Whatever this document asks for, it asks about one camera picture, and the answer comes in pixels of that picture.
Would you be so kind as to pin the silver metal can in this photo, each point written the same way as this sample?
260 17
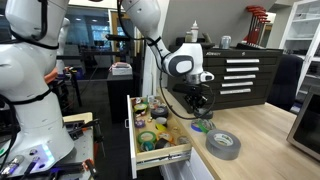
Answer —
225 42

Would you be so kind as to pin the yellow and black striped tape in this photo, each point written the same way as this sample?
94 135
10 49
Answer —
159 127

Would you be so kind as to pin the black office chair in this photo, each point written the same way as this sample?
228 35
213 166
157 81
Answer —
285 83

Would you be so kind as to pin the yellow green tape roll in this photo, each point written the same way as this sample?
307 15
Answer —
140 107

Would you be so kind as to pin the grey duct tape roll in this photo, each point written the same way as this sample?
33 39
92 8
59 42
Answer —
223 148

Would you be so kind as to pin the orange tape roll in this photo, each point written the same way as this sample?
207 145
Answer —
165 133

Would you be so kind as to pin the black pedestal cabinet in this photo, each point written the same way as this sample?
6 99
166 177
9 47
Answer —
118 96

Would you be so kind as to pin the teal tape roll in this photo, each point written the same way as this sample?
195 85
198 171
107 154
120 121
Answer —
147 146

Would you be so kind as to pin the white shelf cabinet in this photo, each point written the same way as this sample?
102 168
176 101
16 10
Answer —
305 40

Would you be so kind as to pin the purple tape roll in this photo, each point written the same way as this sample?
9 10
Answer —
139 123

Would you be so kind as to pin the clear printed packing tape roll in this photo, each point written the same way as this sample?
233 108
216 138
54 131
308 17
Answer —
182 140

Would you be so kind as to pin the white tape roll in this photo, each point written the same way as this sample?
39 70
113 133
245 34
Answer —
161 120

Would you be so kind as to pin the wide black tape roll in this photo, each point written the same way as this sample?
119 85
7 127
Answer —
160 144

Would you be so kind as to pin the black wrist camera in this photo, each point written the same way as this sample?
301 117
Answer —
178 88

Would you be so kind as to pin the white squeeze bottle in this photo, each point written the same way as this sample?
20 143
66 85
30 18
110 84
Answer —
194 33

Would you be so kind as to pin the small yellow tape roll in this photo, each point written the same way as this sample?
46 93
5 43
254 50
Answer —
175 128

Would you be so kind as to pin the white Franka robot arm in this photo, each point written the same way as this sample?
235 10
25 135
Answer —
180 63

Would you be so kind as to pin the white drawer cabinet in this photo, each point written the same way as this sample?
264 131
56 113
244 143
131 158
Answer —
180 166

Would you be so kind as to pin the blue tape roll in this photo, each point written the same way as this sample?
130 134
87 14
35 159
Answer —
193 126

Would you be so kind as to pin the small grey jar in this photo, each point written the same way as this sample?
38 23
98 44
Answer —
188 37

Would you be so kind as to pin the pink and white box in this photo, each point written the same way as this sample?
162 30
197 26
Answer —
121 69

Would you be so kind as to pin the black tool chest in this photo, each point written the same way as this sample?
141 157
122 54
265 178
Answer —
253 98

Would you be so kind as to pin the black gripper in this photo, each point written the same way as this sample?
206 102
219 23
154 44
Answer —
198 90

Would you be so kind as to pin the wooden drawer with white front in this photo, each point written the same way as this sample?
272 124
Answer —
160 155

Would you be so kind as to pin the thick black tape roll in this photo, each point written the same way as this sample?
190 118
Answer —
159 112

